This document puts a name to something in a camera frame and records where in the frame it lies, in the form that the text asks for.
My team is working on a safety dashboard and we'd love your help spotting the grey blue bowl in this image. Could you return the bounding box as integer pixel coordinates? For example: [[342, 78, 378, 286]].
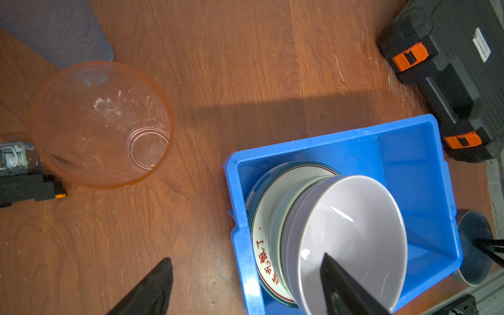
[[453, 209, 493, 286]]

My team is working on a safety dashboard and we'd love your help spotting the light green bowl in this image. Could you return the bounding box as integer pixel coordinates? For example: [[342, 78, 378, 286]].
[[269, 175, 335, 292]]

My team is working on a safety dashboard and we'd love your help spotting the blue plastic bin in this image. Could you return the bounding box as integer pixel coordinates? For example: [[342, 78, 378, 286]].
[[224, 114, 463, 314]]

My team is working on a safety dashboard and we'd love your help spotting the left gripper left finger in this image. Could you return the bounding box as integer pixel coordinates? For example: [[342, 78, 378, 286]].
[[108, 257, 173, 315]]

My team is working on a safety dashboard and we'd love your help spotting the black tool case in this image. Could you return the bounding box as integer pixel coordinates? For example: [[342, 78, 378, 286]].
[[378, 1, 503, 163]]

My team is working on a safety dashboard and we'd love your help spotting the pink clear plastic cup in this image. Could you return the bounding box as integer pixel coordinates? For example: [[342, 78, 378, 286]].
[[30, 61, 176, 189]]

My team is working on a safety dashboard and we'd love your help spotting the orange sunburst white plate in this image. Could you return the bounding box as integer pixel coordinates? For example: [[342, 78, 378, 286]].
[[249, 164, 340, 308]]

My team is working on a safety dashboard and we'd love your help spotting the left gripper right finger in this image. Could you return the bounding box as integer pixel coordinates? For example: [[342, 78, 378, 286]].
[[320, 253, 390, 315]]

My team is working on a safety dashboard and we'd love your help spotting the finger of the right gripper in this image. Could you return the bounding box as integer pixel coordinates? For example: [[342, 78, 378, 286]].
[[472, 239, 504, 268]]

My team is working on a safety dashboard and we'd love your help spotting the lavender bowl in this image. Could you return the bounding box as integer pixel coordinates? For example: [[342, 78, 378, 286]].
[[281, 175, 408, 314]]

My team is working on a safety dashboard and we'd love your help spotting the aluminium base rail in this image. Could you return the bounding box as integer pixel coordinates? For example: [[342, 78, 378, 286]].
[[423, 269, 503, 315]]

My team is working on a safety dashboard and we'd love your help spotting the small black relay module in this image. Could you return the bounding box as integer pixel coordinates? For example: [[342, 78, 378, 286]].
[[1, 142, 68, 208]]

